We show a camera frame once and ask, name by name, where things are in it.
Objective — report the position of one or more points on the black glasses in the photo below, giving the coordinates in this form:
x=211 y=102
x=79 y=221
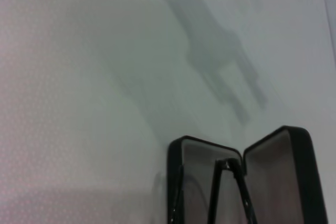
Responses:
x=240 y=187

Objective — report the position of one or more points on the black glasses case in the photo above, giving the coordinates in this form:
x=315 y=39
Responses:
x=275 y=182

